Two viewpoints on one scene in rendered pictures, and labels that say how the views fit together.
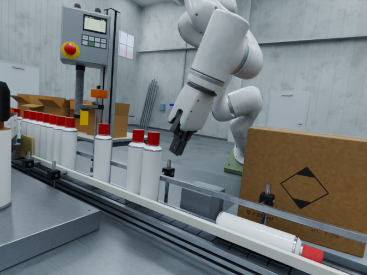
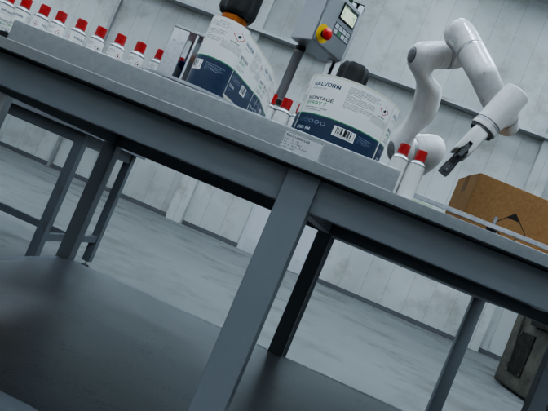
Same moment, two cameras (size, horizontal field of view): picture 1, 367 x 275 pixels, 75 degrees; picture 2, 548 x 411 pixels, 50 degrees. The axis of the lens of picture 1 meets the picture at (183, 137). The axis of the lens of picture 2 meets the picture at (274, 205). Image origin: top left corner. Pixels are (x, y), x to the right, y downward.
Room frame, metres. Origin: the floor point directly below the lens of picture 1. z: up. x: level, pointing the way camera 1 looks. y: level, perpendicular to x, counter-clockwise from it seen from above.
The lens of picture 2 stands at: (-0.84, 1.16, 0.71)
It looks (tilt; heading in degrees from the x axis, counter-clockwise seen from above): 1 degrees up; 335
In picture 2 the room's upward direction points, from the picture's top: 23 degrees clockwise
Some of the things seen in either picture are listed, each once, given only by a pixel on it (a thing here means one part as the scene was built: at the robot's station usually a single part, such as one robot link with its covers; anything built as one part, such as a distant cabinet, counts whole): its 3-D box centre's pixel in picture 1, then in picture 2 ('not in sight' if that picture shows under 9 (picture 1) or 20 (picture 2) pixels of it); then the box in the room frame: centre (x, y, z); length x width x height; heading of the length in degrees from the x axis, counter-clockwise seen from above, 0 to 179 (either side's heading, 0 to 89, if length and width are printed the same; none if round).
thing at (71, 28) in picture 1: (86, 40); (327, 24); (0.95, 0.41, 1.38); 0.17 x 0.10 x 0.19; 112
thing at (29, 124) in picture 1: (33, 135); not in sight; (1.00, 0.63, 0.98); 0.05 x 0.05 x 0.20
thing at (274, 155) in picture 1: (301, 177); (494, 227); (0.70, -0.36, 0.99); 0.30 x 0.24 x 0.27; 63
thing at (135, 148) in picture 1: (136, 165); (393, 175); (0.67, 0.13, 0.98); 0.05 x 0.05 x 0.20
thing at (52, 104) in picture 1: (63, 112); not in sight; (3.07, 1.56, 0.97); 0.45 x 0.44 x 0.37; 150
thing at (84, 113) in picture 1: (84, 116); not in sight; (0.83, 0.35, 1.09); 0.03 x 0.01 x 0.06; 147
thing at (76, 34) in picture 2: not in sight; (71, 48); (1.30, 1.08, 0.98); 0.05 x 0.05 x 0.20
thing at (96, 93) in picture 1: (89, 130); not in sight; (0.87, 0.34, 1.04); 0.10 x 0.04 x 0.33; 147
